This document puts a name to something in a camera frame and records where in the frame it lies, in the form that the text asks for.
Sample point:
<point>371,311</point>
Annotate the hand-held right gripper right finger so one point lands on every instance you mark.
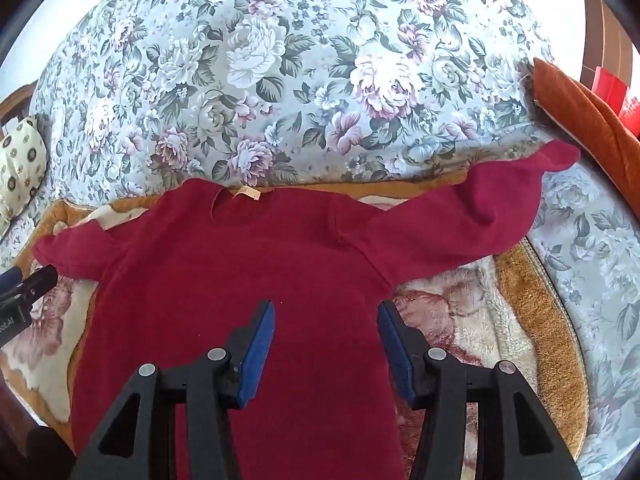
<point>395,350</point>

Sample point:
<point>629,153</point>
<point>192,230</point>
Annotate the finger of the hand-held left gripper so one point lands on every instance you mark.
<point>40,280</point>
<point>10,279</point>

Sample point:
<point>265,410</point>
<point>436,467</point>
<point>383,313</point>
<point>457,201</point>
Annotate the wooden bed frame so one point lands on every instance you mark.
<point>12,105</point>

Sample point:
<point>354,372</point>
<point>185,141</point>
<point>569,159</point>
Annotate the floral print quilt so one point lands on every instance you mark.
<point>300,60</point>

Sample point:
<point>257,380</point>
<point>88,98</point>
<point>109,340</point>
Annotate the red knit sweater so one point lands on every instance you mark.
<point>250,240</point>

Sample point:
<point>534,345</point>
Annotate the wooden furniture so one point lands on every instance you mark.
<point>602,30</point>

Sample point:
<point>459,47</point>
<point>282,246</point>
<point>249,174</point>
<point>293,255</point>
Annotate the cream patterned pillow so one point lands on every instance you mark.
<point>20,170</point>

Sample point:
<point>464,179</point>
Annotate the red box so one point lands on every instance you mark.
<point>617,95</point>

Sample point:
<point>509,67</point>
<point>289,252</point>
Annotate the flower print fleece blanket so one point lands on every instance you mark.
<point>460,320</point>

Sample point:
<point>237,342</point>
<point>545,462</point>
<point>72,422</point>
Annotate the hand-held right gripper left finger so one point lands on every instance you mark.
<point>259,345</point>

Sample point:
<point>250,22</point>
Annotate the orange-brown cloth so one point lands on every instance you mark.
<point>590,120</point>

